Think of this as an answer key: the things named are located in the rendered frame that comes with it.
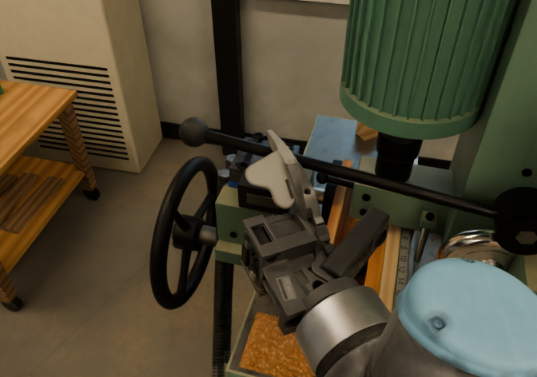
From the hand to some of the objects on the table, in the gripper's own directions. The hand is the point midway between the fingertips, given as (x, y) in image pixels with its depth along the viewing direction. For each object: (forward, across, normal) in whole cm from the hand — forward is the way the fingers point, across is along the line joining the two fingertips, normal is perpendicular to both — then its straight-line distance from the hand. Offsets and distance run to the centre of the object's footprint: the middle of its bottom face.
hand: (268, 176), depth 63 cm
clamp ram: (+7, +19, +13) cm, 24 cm away
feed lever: (-3, +6, 0) cm, 7 cm away
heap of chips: (-14, +19, -1) cm, 24 cm away
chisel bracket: (-3, +14, +22) cm, 26 cm away
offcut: (+23, +19, +34) cm, 45 cm away
